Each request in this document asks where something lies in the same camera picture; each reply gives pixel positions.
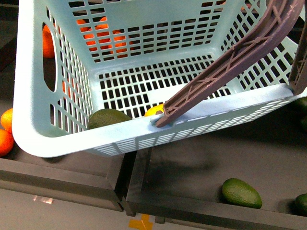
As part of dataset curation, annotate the yellow mango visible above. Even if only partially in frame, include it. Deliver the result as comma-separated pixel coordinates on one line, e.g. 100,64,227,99
144,103,164,116

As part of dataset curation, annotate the green avocado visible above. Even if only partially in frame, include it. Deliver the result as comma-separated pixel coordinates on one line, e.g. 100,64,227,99
222,178,262,209
88,108,132,129

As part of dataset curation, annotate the light blue plastic basket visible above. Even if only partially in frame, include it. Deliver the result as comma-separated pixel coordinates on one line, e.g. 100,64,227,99
12,0,297,158

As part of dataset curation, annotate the green avocado in tray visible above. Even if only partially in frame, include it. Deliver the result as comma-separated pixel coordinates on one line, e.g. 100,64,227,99
222,178,262,209

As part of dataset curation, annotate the black display tray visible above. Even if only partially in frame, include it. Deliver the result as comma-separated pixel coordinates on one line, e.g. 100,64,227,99
127,107,307,230

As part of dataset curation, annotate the orange fruit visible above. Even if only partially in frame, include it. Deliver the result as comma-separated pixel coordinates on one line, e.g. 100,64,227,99
76,16,133,60
42,24,55,59
0,129,14,157
0,108,13,134

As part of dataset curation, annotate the yellow floor tape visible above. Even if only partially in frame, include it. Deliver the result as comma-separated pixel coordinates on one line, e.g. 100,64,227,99
129,214,153,230

